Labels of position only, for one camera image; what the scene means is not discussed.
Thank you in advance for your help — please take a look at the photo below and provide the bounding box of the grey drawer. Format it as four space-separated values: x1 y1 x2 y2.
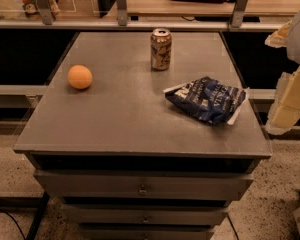
79 225 214 240
62 204 228 226
34 170 253 200

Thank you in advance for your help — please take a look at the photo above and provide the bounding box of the blue chip bag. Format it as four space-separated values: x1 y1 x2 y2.
164 77 248 125

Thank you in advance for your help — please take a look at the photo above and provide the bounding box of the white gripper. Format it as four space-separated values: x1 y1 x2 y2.
265 11 300 135

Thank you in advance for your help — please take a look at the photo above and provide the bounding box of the middle grey drawer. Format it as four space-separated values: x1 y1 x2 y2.
62 204 228 226

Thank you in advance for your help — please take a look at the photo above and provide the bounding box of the black floor cable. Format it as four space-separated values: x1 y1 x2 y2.
0 203 27 240

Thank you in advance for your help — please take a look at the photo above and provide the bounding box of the left metal bracket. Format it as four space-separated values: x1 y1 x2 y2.
37 0 55 25

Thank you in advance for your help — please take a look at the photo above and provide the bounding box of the orange fruit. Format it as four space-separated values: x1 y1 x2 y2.
68 65 93 90

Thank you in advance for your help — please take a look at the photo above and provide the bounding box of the middle metal bracket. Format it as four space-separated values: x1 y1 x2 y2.
116 0 128 26

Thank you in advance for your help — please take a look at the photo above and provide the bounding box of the top grey drawer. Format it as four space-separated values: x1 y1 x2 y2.
34 170 253 200

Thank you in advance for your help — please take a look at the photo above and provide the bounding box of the gold drink can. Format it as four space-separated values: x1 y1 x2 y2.
150 28 172 70

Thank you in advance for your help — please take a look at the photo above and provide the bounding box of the right metal bracket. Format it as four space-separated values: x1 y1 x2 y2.
230 0 248 28

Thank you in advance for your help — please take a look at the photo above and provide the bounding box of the grey drawer cabinet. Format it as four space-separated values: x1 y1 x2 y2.
15 32 271 230

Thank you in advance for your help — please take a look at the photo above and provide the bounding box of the bottom grey drawer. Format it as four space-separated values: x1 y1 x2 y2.
79 225 214 240

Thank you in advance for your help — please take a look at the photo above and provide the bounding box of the metal bracket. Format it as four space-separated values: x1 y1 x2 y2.
116 0 128 26
37 0 55 25
230 0 248 28

